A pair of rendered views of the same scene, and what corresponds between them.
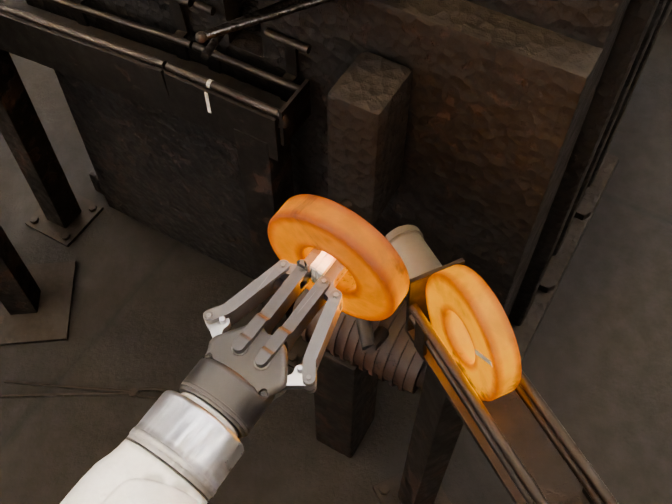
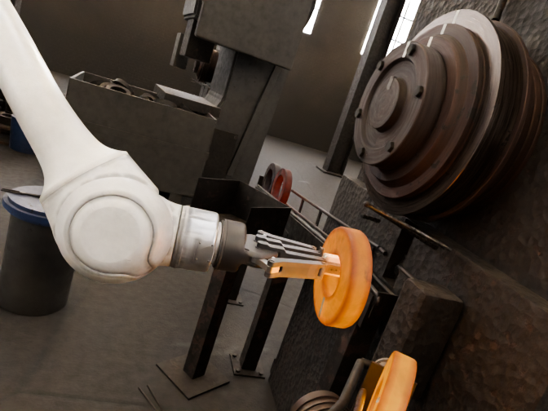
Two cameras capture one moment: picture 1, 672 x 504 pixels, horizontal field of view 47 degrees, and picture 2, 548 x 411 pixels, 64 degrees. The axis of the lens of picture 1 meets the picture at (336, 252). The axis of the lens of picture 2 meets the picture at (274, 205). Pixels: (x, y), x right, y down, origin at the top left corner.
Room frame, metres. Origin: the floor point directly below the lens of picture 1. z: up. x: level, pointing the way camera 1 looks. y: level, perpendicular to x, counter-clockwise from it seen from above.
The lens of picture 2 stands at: (-0.15, -0.34, 1.06)
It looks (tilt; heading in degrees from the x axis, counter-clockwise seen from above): 14 degrees down; 42
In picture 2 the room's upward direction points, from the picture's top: 18 degrees clockwise
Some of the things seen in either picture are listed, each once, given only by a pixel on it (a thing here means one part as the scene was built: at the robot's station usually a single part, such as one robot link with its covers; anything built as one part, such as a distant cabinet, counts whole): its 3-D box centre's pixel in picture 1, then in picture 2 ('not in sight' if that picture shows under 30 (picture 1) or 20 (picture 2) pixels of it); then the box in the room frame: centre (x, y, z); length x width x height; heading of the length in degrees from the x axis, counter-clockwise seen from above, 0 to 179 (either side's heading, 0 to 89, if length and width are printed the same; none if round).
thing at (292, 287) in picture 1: (272, 312); (287, 253); (0.36, 0.06, 0.84); 0.11 x 0.01 x 0.04; 148
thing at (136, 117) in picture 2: not in sight; (136, 136); (1.60, 2.89, 0.39); 1.03 x 0.83 x 0.79; 154
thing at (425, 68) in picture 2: not in sight; (393, 106); (0.74, 0.21, 1.11); 0.28 x 0.06 x 0.28; 60
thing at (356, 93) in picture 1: (368, 142); (414, 339); (0.72, -0.05, 0.68); 0.11 x 0.08 x 0.24; 150
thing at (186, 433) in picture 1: (189, 441); (196, 239); (0.24, 0.13, 0.83); 0.09 x 0.06 x 0.09; 56
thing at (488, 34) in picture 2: not in sight; (429, 118); (0.83, 0.17, 1.11); 0.47 x 0.06 x 0.47; 60
